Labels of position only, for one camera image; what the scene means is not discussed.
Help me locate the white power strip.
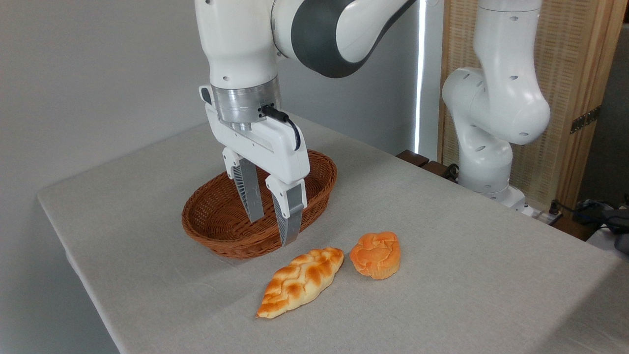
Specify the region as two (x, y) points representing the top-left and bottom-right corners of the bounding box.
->
(532, 208), (564, 226)

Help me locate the black power cable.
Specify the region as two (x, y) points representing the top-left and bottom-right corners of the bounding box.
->
(548, 199), (610, 228)

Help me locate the brown oval wicker basket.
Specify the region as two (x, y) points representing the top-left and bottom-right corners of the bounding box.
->
(181, 149), (338, 260)

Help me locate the dark grey device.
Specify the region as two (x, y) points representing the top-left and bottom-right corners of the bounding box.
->
(575, 197), (629, 255)

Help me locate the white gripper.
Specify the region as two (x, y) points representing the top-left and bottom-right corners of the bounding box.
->
(199, 86), (311, 247)

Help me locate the metal screen hinge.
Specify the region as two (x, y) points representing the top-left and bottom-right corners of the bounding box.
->
(570, 106), (601, 134)

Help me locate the round orange bread bun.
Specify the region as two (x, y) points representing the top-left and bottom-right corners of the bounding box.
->
(349, 231), (401, 280)

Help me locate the long braided bread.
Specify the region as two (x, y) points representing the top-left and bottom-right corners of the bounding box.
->
(256, 247), (344, 319)

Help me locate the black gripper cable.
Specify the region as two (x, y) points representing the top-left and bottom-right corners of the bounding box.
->
(260, 104), (302, 151)

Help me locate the grey tablecloth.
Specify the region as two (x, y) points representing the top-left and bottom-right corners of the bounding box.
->
(37, 113), (629, 354)

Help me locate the wooden woven folding screen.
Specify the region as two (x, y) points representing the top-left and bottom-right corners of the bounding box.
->
(437, 0), (629, 241)

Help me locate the dark brown wooden block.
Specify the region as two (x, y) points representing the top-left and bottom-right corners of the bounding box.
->
(396, 149), (430, 168)
(422, 160), (451, 178)

